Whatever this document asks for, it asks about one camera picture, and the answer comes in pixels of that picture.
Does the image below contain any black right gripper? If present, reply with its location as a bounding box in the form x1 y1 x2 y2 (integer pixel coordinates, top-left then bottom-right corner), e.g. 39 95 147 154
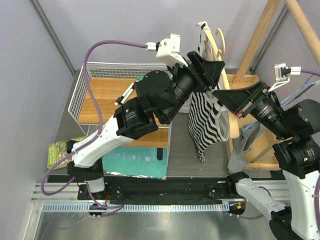
212 78 293 138

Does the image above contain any black white striped tank top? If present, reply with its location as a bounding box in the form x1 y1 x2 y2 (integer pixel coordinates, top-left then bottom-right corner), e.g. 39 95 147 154
188 21 230 163

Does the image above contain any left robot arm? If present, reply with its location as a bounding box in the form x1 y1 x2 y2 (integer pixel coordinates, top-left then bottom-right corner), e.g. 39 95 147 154
67 51 225 200

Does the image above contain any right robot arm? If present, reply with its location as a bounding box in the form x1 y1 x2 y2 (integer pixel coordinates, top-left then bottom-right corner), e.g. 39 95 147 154
213 82 320 240

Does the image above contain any grey garment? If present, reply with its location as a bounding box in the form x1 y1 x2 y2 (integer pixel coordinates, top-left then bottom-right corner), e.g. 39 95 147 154
227 122 265 174

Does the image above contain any white plastic basket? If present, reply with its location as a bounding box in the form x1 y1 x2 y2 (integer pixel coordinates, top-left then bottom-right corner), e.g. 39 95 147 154
173 59 223 115

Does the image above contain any wooden rack base tray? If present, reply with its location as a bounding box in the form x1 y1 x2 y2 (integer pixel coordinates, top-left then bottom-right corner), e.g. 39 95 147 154
226 74 280 171

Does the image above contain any green cap marker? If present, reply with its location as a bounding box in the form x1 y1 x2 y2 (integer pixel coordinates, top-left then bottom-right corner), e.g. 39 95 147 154
136 76 144 82

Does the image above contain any black white marker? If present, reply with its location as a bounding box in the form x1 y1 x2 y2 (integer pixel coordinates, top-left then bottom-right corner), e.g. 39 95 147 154
114 82 135 106

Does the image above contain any teal cutting board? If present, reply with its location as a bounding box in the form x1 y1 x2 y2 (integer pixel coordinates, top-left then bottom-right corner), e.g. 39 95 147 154
102 146 168 179

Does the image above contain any green paperback book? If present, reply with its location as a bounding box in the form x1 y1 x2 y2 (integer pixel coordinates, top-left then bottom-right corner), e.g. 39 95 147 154
47 136 86 169

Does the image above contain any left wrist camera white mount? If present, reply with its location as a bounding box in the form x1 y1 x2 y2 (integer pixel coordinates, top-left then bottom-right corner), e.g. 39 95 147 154
145 33 188 68

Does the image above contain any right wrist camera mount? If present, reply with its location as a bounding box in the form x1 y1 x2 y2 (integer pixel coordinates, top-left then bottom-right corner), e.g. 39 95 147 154
268 63 302 92

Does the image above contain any blue wire hanger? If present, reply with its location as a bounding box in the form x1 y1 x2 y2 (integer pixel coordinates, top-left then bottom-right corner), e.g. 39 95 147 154
243 66 320 131

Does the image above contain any wooden clothes rack frame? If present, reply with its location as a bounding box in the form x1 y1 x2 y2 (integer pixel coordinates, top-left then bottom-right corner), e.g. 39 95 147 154
234 0 320 163

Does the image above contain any white wire basket shelf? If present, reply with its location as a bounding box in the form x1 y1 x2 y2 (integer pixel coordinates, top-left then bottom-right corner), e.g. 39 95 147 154
68 62 168 136

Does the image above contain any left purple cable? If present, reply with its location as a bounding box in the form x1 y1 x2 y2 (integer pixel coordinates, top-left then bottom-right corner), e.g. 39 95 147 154
41 39 148 217

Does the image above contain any purple cable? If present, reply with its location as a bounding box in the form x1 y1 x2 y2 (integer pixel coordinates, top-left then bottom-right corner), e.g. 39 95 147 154
237 69 320 221
41 39 148 217

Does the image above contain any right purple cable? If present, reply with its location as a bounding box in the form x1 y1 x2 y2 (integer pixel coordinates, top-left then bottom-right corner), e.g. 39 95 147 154
237 69 320 221

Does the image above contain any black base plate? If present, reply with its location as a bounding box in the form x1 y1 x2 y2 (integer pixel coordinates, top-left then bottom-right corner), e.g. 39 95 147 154
47 174 287 203

